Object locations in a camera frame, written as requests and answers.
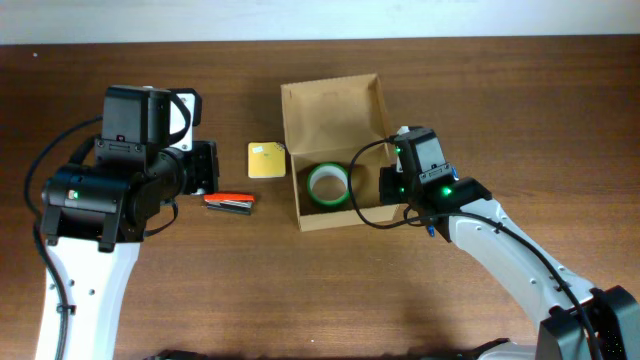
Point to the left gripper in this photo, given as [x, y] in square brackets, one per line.
[205, 166]

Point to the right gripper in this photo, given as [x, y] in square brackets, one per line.
[387, 185]

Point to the red black stapler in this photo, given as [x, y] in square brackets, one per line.
[235, 203]

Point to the yellow sticky note pad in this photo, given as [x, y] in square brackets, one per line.
[266, 160]

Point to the green tape roll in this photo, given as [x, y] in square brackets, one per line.
[327, 185]

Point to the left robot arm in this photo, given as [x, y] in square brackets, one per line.
[96, 209]

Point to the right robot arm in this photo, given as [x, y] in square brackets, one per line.
[574, 318]

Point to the brown cardboard box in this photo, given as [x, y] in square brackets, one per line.
[328, 121]

